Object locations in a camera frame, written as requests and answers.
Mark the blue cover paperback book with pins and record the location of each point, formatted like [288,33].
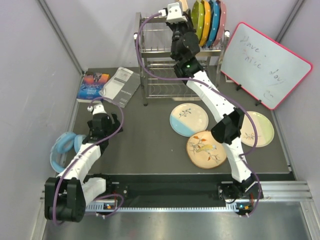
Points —
[92,84]

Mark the pink framed whiteboard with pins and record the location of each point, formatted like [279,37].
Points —
[264,68]

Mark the orange polka dot plate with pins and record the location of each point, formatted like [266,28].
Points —
[206,24]

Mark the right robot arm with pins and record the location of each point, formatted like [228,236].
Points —
[228,117]

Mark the beige bird plate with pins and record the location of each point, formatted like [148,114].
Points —
[204,151]
[184,5]

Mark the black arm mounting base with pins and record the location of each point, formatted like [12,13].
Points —
[181,192]

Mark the blue and cream plate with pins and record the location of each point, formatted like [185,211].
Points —
[188,119]

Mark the steel two-tier dish rack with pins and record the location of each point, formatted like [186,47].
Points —
[155,63]

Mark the green polka dot plate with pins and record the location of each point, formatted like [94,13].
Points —
[197,17]

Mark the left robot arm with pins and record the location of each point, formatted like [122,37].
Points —
[67,195]

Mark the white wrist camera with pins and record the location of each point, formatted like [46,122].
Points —
[173,13]
[96,109]

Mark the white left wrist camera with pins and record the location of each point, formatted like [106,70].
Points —
[96,109]

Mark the grey white manual booklet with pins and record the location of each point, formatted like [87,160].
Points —
[121,86]

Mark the pink polka dot plate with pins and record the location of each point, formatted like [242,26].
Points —
[222,22]

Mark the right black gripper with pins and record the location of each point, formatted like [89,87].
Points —
[187,24]

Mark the green and cream plate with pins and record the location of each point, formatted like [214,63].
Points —
[264,128]

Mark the blue polka dot plate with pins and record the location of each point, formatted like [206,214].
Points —
[215,20]

